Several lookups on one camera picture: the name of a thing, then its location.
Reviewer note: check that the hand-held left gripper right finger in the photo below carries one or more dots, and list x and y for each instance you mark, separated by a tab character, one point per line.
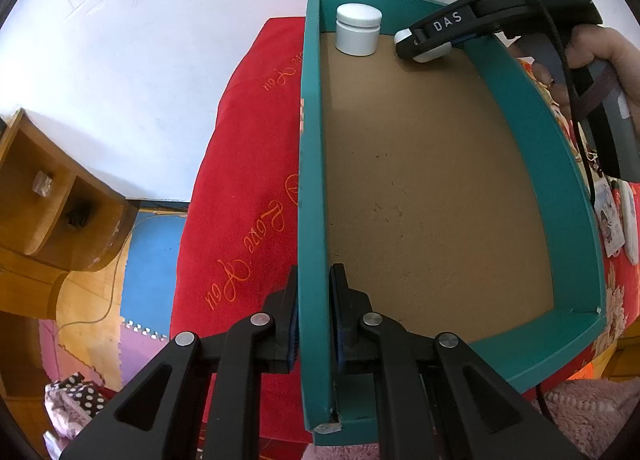
340	340

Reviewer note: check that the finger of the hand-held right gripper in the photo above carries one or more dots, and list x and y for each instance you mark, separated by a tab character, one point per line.
445	22

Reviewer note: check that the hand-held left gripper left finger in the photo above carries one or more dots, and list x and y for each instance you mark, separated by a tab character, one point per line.
294	335

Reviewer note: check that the small white plastic case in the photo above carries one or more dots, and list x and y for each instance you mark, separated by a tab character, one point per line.
435	56

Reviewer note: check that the teal cardboard box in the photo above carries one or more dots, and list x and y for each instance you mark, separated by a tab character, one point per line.
425	190

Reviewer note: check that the person's right hand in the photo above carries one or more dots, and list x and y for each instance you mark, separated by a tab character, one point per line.
615	47

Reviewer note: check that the white round jar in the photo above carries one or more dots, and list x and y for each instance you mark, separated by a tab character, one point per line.
357	30

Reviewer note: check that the red floral bedsheet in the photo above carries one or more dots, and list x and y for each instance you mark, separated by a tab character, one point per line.
240	190

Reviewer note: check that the blue foam floor mat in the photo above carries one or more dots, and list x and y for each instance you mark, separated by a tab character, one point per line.
150	270

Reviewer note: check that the pink foam floor mat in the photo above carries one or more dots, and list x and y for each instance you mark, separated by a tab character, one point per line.
135	355

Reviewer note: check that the polka dot cloth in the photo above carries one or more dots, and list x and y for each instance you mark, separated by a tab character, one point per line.
80	395

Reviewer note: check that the photo ID card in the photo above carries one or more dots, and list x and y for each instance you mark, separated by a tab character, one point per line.
607	220

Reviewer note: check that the white oval plastic item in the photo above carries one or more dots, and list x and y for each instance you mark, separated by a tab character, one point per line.
632	220

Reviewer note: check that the small black item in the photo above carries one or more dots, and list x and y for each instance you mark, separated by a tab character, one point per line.
79	215

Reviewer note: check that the wooden cabinet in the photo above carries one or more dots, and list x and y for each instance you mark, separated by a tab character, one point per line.
30	240

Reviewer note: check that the crumpled clear plastic wrapper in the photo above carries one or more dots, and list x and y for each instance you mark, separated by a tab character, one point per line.
42	184

